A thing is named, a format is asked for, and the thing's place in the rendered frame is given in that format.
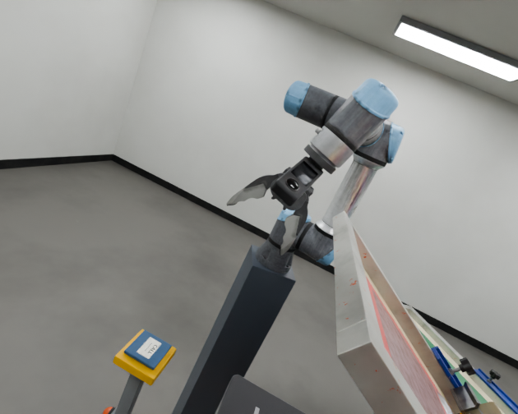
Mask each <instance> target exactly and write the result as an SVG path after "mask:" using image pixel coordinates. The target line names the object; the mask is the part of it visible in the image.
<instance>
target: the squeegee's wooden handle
mask: <svg viewBox="0 0 518 414"><path fill-rule="evenodd" d="M466 414H502V413H501V411H500V410H499V408H498V407H497V405H496V403H495V402H486V403H482V404H480V405H479V408H478V409H475V410H472V411H469V412H466Z"/></svg>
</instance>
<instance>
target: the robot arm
mask: <svg viewBox="0 0 518 414"><path fill-rule="evenodd" d="M398 105H399V102H398V99H397V98H396V96H395V95H394V94H393V92H392V91H391V90H390V89H389V88H388V87H386V86H385V85H384V84H382V83H381V82H380V81H379V80H376V79H373V78H369V79H366V80H365V81H364V82H363V83H362V84H361V85H360V86H359V87H358V88H357V89H356V90H354V91H353V92H352V94H351V95H350V96H349V97H348V99H345V98H343V97H340V96H338V95H336V94H332V93H330V92H328V91H326V90H323V89H320V88H318V87H316V86H314V85H310V83H305V82H302V81H300V80H296V81H295V82H294V83H293V84H292V85H291V86H290V87H289V88H288V90H287V92H286V95H285V97H284V110H285V111H286V112H287V113H289V114H291V115H293V116H294V117H297V118H299V119H301V120H304V121H305V122H309V123H311V124H313V125H315V126H317V127H320V128H321V129H322V130H321V129H320V128H317V129H316V130H315V132H316V133H317V135H316V136H314V137H313V138H312V139H311V140H310V143H311V145H310V144H308V145H307V146H306V147H305V148H304V150H305V152H306V153H307V154H308V155H309V156H310V157H307V156H305V157H304V158H303V159H301V160H300V161H299V162H298V163H296V164H295V165H294V166H293V167H292V168H291V167H288V168H286V169H285V170H284V171H283V172H280V173H277V174H275V175H265V176H262V177H259V178H258V179H256V180H255V181H253V182H251V183H250V184H249V185H247V186H245V187H244V188H243V189H242V190H241V191H239V192H237V193H236V194H235V195H233V196H232V197H231V198H230V199H229V201H228V202H227V204H226V205H227V206H228V205H236V204H237V203H238V202H239V201H246V200H247V199H250V198H255V199H260V198H262V197H264V196H265V194H266V191H267V190H268V189H271V194H272V195H273V196H272V197H271V199H272V200H274V199H277V200H278V201H279V202H280V203H281V204H282V205H283V210H282V211H281V213H280V215H279V217H278V218H277V220H276V222H275V225H274V227H273V228H272V230H271V234H270V236H269V237H268V239H267V240H266V241H265V242H264V243H263V244H262V245H261V246H260V247H259V248H258V249H257V252H256V258H257V260H258V261H259V262H260V263H261V264H262V265H264V266H265V267H267V268H268V269H270V270H272V271H275V272H277V273H281V274H285V273H288V272H289V271H290V269H291V267H292V262H293V257H294V251H295V249H298V250H299V251H301V252H302V253H304V254H306V255H308V256H309V257H311V258H313V259H314V260H315V261H316V262H319V263H321V264H323V265H330V264H331V262H332V261H333V260H334V241H333V217H334V216H336V215H337V214H339V213H341V212H343V211H344V212H345V213H346V214H347V215H348V217H349V219H351V217H352V215H353V213H354V211H355V210H356V208H357V206H358V204H359V202H360V200H361V199H362V198H363V195H364V193H365V191H366V190H367V188H368V186H369V184H370V183H371V181H372V179H373V178H374V176H375V174H376V172H377V170H379V169H381V168H384V167H385V166H386V164H387V163H393V161H394V159H395V156H396V154H397V151H398V149H399V148H400V144H401V141H402V140H403V137H404V134H405V130H404V128H403V127H401V126H398V125H396V124H395V123H394V122H388V121H387V119H389V118H390V116H391V114H392V113H393V112H394V111H395V110H396V109H397V107H398ZM351 155H353V157H354V160H353V162H352V163H351V165H350V167H349V170H348V171H347V173H346V174H345V177H344V179H343V181H342V182H341V184H340V186H339V188H338V190H337V192H336V193H335V196H334V198H333V200H332V202H331V203H330V205H329V207H328V209H327V211H326V213H325V215H324V217H323V219H320V220H317V221H316V223H315V224H314V223H312V222H311V221H312V218H311V217H310V216H309V215H308V202H309V196H311V195H312V194H313V191H314V188H312V187H311V185H312V184H313V183H314V182H315V181H316V180H317V179H318V178H319V177H320V176H321V175H322V174H323V171H322V169H325V170H326V171H327V172H328V173H329V174H332V173H333V172H334V171H335V170H336V169H335V167H337V168H340V167H341V166H342V165H343V164H344V163H345V162H346V161H347V160H348V159H349V158H350V157H351Z"/></svg>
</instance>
